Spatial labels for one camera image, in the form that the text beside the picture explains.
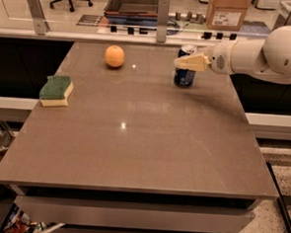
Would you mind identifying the black cart leg with wheel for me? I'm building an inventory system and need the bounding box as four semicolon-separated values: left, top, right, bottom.
267;163;291;233

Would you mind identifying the grey table drawer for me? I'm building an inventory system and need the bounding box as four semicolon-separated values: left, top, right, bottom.
15;195;255;233

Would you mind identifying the orange fruit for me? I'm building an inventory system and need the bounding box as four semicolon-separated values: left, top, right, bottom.
105;45;124;68

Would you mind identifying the middle metal glass post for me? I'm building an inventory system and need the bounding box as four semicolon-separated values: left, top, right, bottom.
156;0;171;43

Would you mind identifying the green yellow sponge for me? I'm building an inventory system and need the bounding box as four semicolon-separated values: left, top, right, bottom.
39;75;73;107

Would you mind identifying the grey metal tray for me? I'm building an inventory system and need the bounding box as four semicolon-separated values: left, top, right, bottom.
105;0;159;17

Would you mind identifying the right metal glass post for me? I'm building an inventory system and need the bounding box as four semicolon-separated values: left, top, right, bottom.
273;7;291;30

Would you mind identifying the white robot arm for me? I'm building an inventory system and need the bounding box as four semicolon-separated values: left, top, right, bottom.
175;26;291;85

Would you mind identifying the left metal glass post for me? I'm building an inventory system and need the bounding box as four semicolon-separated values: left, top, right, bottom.
27;0;49;36

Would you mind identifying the metal glass post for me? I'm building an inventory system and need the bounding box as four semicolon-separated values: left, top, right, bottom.
273;7;291;30
156;0;171;43
27;0;49;36

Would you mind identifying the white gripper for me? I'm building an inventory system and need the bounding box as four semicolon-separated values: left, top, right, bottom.
174;40;236;75

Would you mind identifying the cardboard box with label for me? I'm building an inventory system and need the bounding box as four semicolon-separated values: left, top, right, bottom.
205;0;252;32

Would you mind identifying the colourful magazine on floor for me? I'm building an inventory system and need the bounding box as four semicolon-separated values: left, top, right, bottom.
0;203;47;233

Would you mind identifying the blue pepsi can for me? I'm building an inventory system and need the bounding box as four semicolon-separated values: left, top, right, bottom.
175;44;197;88

